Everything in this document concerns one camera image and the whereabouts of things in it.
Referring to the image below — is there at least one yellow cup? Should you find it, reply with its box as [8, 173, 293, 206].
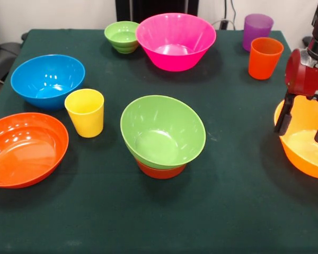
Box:
[64, 88, 105, 139]

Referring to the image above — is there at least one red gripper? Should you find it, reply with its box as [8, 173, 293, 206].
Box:
[274, 48, 318, 144]

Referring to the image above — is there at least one blue bowl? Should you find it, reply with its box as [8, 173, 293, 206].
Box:
[10, 55, 86, 112]

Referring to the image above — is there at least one dark green tablecloth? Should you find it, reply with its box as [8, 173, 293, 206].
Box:
[0, 28, 318, 254]

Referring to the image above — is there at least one small orange bowl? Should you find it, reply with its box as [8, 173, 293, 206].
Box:
[135, 158, 187, 180]

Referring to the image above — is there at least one black hanging cable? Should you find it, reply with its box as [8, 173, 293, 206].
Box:
[229, 0, 238, 30]

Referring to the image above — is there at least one large pink bowl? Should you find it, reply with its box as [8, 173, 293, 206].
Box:
[135, 12, 217, 72]

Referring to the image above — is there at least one orange cup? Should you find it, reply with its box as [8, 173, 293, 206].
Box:
[248, 37, 285, 80]

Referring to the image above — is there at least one large green bowl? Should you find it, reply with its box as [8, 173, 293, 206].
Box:
[120, 95, 207, 170]

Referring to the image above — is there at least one dark grey chair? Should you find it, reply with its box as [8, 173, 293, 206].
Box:
[0, 41, 22, 83]

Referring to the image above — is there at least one purple cup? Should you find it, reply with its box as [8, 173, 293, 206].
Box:
[242, 14, 275, 52]

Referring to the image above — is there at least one wide shallow orange bowl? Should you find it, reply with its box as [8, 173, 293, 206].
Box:
[0, 112, 69, 189]

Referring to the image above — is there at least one small green ribbed bowl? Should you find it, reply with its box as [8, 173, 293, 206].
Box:
[104, 21, 140, 55]

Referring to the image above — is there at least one large yellow-orange bowl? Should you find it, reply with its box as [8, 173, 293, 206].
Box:
[274, 94, 318, 180]

